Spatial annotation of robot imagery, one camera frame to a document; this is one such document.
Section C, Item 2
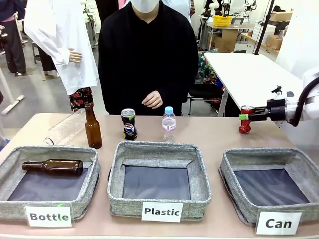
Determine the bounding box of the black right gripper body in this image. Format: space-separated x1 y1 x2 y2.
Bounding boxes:
266 98 287 122

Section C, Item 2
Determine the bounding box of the crushed red soda can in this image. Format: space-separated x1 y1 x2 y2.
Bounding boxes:
238 105 256 135

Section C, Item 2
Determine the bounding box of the small clear water bottle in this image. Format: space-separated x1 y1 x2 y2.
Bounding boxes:
161 106 177 143

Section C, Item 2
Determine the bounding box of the black Pepsi can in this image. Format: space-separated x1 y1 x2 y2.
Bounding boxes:
121 108 138 141

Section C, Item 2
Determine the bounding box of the brown glass beer bottle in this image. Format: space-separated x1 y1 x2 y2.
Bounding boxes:
21 159 84 177
84 103 103 150

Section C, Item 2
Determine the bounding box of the large clear plastic bottle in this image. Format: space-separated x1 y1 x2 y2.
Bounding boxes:
43 108 88 146

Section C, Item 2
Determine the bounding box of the grey fabric basket, Can label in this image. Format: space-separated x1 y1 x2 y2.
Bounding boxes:
218 147 319 227

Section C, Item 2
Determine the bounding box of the grey fabric basket, Plastic label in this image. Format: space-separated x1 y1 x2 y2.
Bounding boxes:
107 140 212 222

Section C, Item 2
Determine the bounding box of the white Can label card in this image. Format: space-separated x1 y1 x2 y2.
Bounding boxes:
256 210 303 236

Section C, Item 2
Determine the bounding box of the grey fabric basket, Bottle label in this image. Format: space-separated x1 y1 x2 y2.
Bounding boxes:
0 145 101 222

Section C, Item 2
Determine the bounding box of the person's left hand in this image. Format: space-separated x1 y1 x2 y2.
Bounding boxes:
141 90 164 110

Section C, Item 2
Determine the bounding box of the white background table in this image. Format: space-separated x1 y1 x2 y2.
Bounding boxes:
203 52 304 117

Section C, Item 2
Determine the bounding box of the black chair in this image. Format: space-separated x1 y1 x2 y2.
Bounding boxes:
188 83 225 117

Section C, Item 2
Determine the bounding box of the colourful floral fabric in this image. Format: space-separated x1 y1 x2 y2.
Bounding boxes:
195 49 226 87

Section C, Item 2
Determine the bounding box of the wooden workbench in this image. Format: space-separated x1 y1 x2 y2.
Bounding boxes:
206 22 255 53

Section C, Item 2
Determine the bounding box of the black tripod pole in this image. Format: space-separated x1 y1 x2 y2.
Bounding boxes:
252 0 275 55

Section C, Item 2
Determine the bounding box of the cardboard box on shelf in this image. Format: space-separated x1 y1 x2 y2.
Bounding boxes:
270 11 293 23

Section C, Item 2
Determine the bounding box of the yellow plastic crate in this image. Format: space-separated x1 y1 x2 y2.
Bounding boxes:
212 14 233 27

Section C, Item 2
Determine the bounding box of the person in black sweater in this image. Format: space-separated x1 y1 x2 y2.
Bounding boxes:
98 0 199 117

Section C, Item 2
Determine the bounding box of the white Plastic label card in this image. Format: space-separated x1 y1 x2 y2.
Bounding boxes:
141 202 184 223

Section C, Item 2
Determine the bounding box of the white face mask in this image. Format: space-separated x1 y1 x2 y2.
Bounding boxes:
130 0 160 13

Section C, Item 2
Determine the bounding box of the red floral black skirt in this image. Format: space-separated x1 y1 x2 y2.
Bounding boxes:
68 86 95 113

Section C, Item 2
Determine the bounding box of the white Bottle label card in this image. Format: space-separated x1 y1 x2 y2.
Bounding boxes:
24 205 73 228

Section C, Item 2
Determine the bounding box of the white stand leg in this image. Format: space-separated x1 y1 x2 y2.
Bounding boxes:
0 66 25 116

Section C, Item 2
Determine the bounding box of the bystander in dark clothes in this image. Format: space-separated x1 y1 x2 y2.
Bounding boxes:
0 0 27 77

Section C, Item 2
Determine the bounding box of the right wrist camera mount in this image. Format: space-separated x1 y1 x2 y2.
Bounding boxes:
271 85 295 101

